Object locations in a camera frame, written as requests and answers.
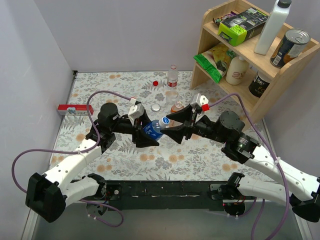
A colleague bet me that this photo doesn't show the orange juice bottle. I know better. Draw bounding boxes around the orange juice bottle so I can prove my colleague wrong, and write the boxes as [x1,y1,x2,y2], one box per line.
[170,100,184,113]

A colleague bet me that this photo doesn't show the blue label water bottle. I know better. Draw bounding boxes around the blue label water bottle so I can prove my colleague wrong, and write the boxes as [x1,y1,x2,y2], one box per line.
[143,119,164,141]

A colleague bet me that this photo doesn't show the silver jar lid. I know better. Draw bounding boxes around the silver jar lid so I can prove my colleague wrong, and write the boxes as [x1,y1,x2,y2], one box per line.
[151,103,161,112]

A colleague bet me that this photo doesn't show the clear jar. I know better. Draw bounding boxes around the clear jar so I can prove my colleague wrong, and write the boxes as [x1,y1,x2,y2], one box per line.
[165,90,180,105]

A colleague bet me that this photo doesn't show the red label water bottle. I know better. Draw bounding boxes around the red label water bottle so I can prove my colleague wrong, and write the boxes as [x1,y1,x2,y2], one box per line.
[167,64,179,88]

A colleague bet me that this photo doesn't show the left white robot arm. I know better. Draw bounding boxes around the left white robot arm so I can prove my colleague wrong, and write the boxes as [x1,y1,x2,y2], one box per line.
[25,102,159,223]

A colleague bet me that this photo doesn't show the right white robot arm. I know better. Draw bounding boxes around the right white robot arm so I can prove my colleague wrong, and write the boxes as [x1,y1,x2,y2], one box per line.
[162,105,320,223]

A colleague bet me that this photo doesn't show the cream round bottle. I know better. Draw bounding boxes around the cream round bottle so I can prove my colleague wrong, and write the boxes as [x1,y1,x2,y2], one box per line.
[225,56,250,86]

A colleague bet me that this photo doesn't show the white tall bottle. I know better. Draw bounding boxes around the white tall bottle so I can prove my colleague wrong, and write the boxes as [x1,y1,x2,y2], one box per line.
[254,0,292,55]

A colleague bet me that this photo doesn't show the wooden shelf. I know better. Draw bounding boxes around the wooden shelf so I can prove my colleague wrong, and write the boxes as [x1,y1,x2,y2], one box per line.
[197,0,320,123]

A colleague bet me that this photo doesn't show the green chip bag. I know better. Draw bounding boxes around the green chip bag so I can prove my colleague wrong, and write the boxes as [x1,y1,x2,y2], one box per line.
[193,42,237,83]

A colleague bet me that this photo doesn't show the red toothpaste box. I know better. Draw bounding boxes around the red toothpaste box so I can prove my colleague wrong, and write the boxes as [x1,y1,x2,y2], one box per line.
[57,104,94,116]

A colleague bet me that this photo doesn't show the black jar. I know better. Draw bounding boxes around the black jar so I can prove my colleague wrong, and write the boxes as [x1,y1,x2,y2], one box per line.
[248,71,271,98]

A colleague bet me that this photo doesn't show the green black box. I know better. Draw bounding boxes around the green black box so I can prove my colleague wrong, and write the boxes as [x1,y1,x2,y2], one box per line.
[218,7,268,47]

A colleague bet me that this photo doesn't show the snack packet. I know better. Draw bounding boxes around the snack packet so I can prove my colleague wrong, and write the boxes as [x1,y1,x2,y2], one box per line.
[212,11,237,26]

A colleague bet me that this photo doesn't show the tin can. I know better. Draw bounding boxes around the tin can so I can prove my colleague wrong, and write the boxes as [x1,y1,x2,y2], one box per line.
[270,28,311,68]

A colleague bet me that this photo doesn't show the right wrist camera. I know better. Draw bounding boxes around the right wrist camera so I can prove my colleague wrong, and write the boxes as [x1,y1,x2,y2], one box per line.
[190,93,210,114]

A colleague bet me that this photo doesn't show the black base frame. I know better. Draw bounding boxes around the black base frame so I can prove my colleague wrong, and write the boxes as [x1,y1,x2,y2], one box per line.
[86,180,255,217]

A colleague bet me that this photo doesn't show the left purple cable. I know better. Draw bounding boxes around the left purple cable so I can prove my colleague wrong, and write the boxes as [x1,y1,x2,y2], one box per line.
[11,90,137,228]

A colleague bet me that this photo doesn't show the purple cable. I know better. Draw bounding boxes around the purple cable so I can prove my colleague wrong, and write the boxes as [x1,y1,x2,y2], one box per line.
[11,90,137,228]
[208,93,291,240]

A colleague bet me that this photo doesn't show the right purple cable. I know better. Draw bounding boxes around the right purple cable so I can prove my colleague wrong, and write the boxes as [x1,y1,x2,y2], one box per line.
[208,93,291,240]

